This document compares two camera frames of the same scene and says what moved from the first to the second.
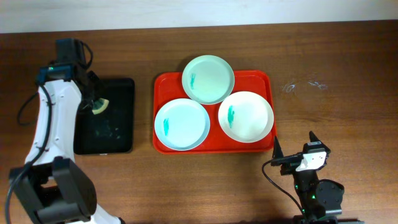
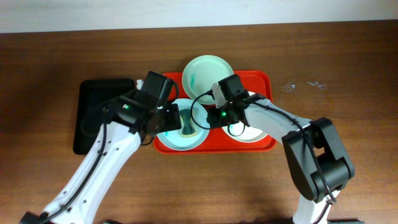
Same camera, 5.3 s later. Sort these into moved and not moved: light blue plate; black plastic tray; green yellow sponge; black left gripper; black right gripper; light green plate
Moved: black left gripper; black right gripper; green yellow sponge
Not moved: light blue plate; light green plate; black plastic tray
